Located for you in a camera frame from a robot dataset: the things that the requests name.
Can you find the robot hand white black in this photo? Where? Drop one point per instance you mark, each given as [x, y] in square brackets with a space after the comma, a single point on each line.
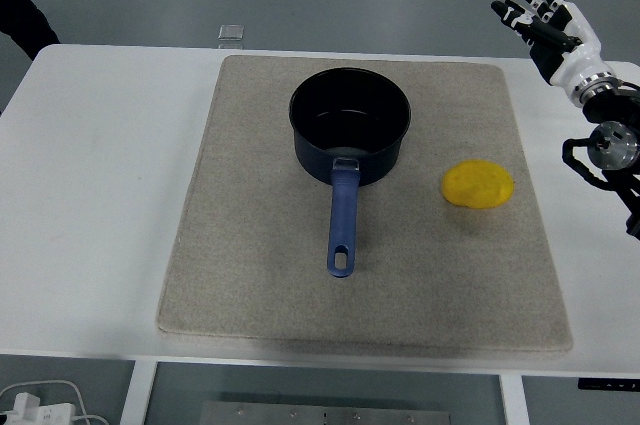
[580, 62]

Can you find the white table leg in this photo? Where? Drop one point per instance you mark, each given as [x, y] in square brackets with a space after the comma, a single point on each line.
[515, 400]
[137, 392]

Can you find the white power strip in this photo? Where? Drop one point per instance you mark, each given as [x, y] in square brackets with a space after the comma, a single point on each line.
[35, 412]

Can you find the beige felt mat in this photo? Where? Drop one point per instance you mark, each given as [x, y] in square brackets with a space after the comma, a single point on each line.
[280, 270]

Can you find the black table control panel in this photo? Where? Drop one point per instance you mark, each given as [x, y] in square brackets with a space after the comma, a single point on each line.
[607, 384]

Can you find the small clear square box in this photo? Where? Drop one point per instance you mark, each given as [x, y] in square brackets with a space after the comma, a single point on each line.
[231, 32]

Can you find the yellow potato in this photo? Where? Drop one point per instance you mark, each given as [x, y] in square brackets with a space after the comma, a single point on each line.
[477, 183]

